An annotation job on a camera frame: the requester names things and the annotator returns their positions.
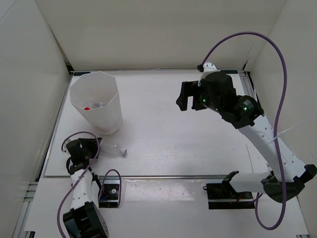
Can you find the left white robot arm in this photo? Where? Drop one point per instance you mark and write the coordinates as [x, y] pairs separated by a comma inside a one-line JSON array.
[[84, 219]]

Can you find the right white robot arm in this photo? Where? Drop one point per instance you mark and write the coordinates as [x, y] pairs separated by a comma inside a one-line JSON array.
[[216, 92]]

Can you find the clear bottle white cap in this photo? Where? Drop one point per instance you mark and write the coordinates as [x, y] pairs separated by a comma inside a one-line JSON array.
[[113, 149]]

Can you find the clear bottle blue orange label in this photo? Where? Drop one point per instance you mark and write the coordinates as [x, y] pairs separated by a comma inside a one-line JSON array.
[[95, 105]]

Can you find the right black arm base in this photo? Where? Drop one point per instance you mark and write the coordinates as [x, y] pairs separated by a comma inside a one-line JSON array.
[[227, 197]]

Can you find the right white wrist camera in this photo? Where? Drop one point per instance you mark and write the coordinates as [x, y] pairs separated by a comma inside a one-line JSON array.
[[206, 69]]

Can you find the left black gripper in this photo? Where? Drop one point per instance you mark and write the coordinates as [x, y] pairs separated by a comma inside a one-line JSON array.
[[92, 143]]

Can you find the white octagonal plastic bin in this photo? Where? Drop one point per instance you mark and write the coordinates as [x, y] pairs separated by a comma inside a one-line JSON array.
[[96, 97]]

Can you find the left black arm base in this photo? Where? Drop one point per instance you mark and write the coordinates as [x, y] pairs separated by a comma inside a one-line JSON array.
[[111, 196]]

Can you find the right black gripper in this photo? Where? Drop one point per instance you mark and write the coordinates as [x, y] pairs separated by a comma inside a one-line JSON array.
[[190, 89]]

